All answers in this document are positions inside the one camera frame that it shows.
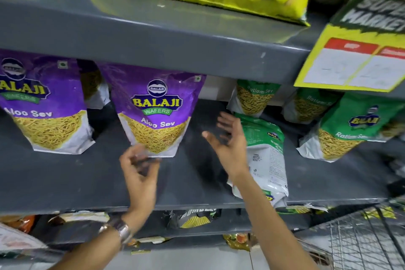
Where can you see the black yellow chips packet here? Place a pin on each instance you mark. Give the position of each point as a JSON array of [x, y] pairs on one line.
[[194, 219]]

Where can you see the white red snack packet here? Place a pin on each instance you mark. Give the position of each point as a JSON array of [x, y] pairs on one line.
[[17, 238]]

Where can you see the person's right thumb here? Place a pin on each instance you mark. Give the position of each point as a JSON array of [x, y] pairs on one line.
[[211, 138]]

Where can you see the orange snack packet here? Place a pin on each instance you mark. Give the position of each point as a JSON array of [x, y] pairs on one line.
[[19, 221]]

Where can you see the silver wristwatch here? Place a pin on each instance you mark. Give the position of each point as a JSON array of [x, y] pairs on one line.
[[121, 230]]

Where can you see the person's right hand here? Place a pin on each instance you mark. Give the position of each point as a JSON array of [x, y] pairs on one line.
[[232, 152]]

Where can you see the purple snack packet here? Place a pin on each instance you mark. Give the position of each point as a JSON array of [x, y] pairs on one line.
[[44, 102], [155, 105], [93, 86]]

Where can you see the person's left fingers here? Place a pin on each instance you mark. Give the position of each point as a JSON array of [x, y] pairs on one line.
[[134, 154]]

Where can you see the green snack packet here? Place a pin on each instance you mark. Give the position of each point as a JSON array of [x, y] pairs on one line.
[[254, 97], [351, 127], [308, 107], [269, 159]]

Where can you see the yellow brown snack packet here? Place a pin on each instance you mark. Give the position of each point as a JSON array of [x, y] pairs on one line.
[[239, 241]]

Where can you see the green yellow price sign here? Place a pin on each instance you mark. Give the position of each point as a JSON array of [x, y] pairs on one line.
[[357, 42]]

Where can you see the grey metal shelf board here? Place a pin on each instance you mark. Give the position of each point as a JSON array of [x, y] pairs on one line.
[[196, 231], [63, 178], [126, 26]]

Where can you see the person's left forearm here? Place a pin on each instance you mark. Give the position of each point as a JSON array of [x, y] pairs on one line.
[[95, 252]]

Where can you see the person's right forearm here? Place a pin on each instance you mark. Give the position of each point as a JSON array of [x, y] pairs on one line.
[[269, 222]]

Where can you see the person's left hand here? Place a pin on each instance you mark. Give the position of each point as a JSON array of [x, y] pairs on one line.
[[139, 181]]

